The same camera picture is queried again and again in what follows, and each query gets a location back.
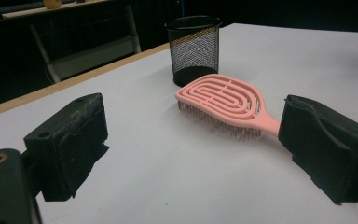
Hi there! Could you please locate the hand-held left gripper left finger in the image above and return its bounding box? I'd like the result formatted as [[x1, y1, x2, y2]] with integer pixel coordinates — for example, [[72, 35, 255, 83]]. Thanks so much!
[[23, 92, 110, 203]]

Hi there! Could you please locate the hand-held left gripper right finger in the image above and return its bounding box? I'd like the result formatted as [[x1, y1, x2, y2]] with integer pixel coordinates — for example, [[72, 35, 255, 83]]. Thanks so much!
[[277, 94, 358, 205]]

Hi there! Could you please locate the pink hairbrush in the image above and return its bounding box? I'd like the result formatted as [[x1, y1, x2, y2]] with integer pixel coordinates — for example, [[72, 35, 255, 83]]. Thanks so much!
[[174, 73, 282, 141]]

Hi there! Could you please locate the black mesh pen holder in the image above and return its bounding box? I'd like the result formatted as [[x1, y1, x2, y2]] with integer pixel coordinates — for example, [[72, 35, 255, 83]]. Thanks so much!
[[163, 15, 223, 88]]

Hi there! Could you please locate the yellow object on shelf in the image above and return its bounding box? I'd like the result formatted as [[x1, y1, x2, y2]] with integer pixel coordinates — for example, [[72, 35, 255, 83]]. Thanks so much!
[[42, 0, 63, 9]]

